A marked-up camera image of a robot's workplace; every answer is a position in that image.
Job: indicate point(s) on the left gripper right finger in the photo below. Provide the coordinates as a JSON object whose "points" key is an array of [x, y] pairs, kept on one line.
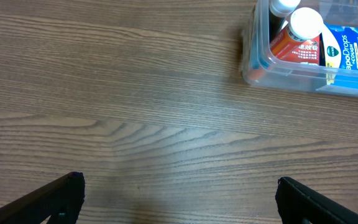
{"points": [[298, 203]]}

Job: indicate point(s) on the black bottle white cap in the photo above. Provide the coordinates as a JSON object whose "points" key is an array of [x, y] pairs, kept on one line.
{"points": [[278, 11]]}

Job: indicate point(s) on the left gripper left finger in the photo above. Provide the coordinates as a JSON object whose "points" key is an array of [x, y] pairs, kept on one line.
{"points": [[57, 202]]}

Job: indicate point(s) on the blue yellow VapoDrops box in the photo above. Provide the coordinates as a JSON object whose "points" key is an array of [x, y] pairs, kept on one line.
{"points": [[340, 50]]}

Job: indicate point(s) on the red medicine box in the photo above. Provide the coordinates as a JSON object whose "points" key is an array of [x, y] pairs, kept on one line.
{"points": [[306, 53]]}

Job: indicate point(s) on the clear plastic container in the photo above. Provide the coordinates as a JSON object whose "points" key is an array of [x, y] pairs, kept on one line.
{"points": [[261, 68]]}

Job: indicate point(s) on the orange bottle white cap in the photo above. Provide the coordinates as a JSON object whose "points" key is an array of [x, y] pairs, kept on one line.
{"points": [[304, 24]]}

